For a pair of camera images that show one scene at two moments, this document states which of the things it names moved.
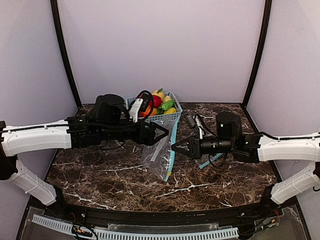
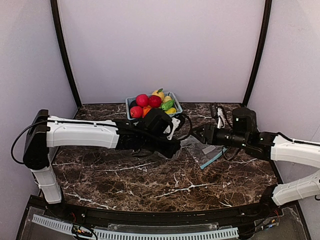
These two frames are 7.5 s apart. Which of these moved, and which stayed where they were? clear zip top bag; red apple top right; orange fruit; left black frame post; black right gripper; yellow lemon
Moved: black right gripper; clear zip top bag
Stayed: red apple top right; left black frame post; orange fruit; yellow lemon
